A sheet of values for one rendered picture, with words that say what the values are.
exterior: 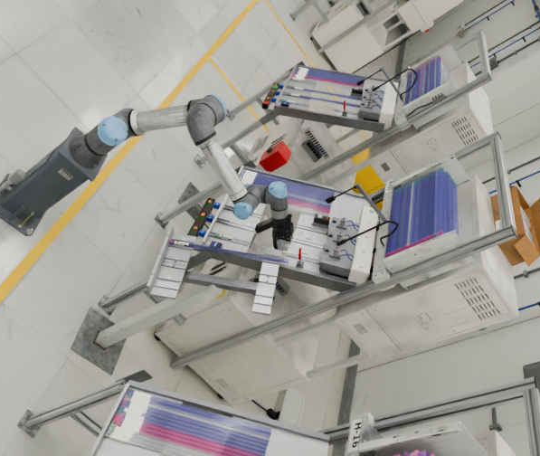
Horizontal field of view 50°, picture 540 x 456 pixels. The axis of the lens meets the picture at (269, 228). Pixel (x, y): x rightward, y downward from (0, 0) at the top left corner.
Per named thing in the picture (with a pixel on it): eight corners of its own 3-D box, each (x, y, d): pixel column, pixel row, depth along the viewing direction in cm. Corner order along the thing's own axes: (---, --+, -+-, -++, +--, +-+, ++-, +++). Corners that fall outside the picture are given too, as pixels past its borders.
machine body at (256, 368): (146, 337, 306) (229, 299, 273) (191, 253, 360) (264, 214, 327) (224, 408, 329) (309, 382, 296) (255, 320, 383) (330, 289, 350)
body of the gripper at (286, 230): (290, 243, 251) (288, 221, 244) (270, 241, 253) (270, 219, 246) (293, 232, 257) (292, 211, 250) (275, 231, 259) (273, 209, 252)
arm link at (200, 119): (193, 108, 214) (257, 216, 229) (205, 99, 223) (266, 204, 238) (170, 119, 220) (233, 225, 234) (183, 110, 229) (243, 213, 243)
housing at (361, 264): (344, 291, 255) (351, 269, 246) (356, 226, 293) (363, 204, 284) (362, 296, 254) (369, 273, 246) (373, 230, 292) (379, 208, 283)
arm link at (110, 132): (80, 136, 237) (99, 119, 229) (99, 125, 247) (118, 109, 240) (99, 159, 239) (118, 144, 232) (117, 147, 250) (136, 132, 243)
